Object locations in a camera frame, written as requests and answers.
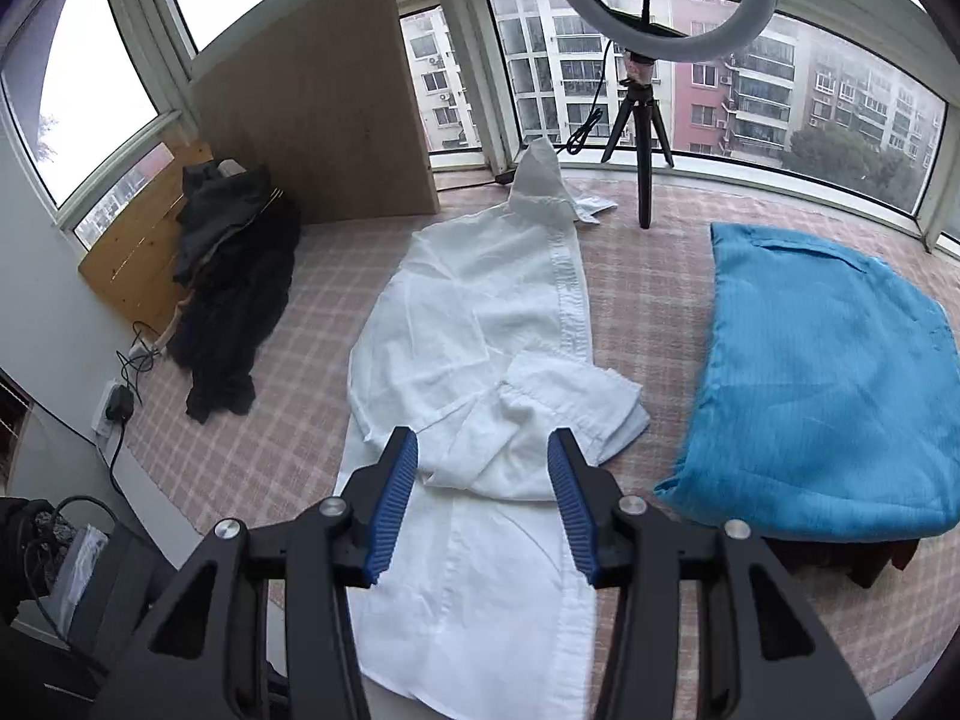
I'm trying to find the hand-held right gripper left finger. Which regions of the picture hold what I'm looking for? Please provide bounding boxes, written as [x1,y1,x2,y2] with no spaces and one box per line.
[90,426,421,720]

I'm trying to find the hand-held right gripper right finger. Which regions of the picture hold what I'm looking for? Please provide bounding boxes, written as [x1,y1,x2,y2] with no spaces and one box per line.
[546,427,875,720]

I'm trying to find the white shirt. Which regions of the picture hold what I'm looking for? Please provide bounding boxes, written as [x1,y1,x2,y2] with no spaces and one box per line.
[339,141,652,706]

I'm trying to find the pile of dark clothes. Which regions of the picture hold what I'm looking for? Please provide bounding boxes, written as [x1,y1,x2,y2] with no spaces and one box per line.
[166,159,302,425]

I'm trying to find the pink plaid cloth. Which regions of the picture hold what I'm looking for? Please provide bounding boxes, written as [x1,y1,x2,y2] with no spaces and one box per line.
[120,176,960,698]

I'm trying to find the folded blue garment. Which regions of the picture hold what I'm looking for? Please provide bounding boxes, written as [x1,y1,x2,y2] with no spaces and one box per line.
[652,221,960,541]

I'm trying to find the dark box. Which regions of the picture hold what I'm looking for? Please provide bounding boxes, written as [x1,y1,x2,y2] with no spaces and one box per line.
[67,521,177,683]

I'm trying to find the black power adapter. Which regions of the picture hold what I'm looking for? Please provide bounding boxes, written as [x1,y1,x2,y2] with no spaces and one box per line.
[103,382,136,425]

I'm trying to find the black tripod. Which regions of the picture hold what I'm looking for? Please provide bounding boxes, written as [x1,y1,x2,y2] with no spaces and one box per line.
[600,45,676,230]

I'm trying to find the pale pine board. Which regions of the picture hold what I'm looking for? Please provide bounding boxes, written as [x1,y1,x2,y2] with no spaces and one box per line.
[79,139,218,335]

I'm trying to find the brown wooden board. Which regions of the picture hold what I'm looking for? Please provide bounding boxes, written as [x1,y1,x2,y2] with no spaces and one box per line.
[189,0,442,226]

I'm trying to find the window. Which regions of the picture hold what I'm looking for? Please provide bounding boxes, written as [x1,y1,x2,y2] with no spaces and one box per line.
[0,0,960,241]

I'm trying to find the black ring light cable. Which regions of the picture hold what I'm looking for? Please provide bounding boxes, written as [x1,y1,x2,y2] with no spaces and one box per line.
[495,37,623,185]

